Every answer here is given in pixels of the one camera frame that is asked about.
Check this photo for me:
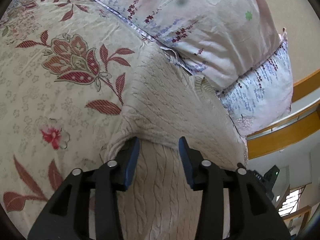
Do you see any black device with green light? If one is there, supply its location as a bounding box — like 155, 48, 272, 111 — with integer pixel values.
248, 165, 280, 201

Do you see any floral bed sheet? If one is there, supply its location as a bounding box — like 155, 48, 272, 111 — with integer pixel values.
1, 0, 148, 236

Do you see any beige cable knit sweater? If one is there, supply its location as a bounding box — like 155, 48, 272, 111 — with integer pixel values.
105, 43, 248, 239

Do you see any blue lavender print pillow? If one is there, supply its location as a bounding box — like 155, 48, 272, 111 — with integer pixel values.
217, 39, 293, 137

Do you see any pink floral pillow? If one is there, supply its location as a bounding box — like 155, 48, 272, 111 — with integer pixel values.
98, 0, 280, 89

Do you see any wooden bed headboard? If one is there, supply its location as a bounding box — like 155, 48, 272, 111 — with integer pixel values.
247, 70, 319, 159

